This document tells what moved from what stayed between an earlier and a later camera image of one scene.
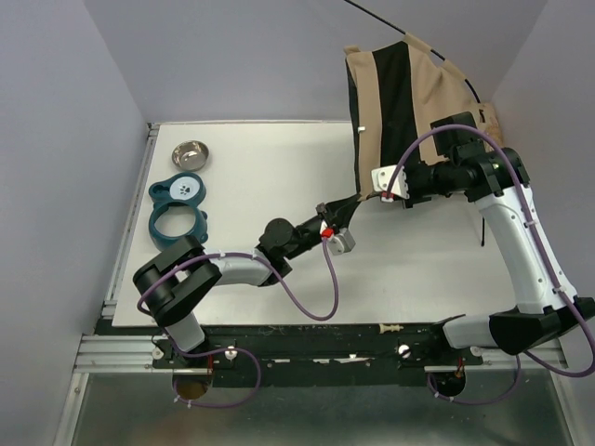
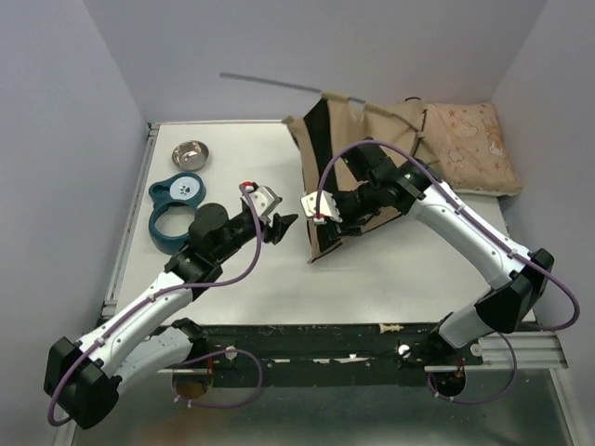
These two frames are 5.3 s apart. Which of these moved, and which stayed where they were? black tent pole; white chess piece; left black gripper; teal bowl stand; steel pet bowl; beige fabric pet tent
Moved: black tent pole; left black gripper; beige fabric pet tent
Stayed: white chess piece; steel pet bowl; teal bowl stand
